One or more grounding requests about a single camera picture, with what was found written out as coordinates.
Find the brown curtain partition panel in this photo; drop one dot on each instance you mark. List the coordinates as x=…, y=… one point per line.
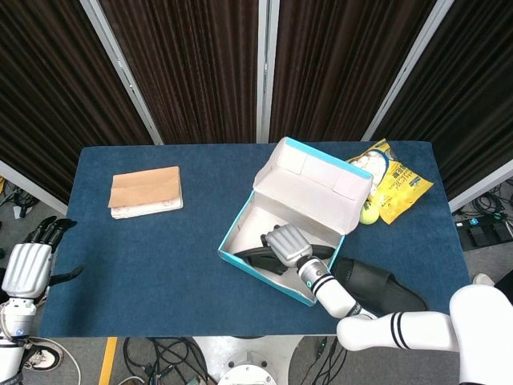
x=192, y=60
x=332, y=60
x=473, y=100
x=40, y=80

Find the blue velvet tablecloth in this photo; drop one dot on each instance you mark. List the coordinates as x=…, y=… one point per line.
x=160, y=260

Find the white sneaker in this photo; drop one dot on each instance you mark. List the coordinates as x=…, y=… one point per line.
x=46, y=355
x=483, y=280

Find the black slipper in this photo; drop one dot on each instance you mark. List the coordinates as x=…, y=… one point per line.
x=260, y=260
x=380, y=288

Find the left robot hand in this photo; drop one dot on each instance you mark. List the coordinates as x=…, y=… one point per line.
x=26, y=264

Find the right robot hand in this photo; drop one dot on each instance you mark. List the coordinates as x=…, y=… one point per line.
x=288, y=244

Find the yellow snack bag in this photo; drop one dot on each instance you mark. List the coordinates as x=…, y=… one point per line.
x=401, y=188

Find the yellow tennis ball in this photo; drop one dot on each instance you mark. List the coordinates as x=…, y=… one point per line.
x=368, y=215

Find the light blue shoe box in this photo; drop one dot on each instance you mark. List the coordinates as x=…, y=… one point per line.
x=316, y=188

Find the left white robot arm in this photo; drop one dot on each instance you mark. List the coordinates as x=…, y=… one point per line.
x=14, y=321

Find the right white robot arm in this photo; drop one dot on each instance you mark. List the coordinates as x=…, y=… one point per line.
x=401, y=331

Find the brown cover notebook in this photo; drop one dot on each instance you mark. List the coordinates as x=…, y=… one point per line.
x=144, y=186

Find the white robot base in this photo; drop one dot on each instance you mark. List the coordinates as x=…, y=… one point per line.
x=248, y=361

